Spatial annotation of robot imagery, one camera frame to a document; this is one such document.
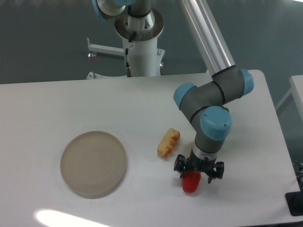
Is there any green bell pepper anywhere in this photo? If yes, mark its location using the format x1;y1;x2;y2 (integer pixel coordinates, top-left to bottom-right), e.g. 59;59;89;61
220;106;230;113

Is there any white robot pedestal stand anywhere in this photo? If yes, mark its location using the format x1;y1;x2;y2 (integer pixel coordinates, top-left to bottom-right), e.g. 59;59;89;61
87;8;165;77

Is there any beige round plate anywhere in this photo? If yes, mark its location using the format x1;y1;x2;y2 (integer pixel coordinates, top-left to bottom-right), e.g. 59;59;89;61
60;131;127;199

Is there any black box at edge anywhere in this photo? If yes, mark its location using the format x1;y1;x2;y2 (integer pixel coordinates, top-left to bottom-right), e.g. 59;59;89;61
285;192;303;217

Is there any red bell pepper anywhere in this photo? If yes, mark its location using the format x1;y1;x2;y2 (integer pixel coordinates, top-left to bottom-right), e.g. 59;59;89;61
182;171;201;193

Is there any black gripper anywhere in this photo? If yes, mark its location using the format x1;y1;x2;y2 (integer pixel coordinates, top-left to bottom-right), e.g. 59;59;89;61
173;147;224;183

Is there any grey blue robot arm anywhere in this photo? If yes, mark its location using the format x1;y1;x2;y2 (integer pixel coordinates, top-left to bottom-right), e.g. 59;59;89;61
92;0;254;181

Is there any orange corn cob toy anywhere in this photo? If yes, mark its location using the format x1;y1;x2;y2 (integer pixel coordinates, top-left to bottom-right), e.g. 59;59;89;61
157;128;180;158

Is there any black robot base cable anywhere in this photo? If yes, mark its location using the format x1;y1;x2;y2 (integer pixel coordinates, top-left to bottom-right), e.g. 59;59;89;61
125;31;137;78

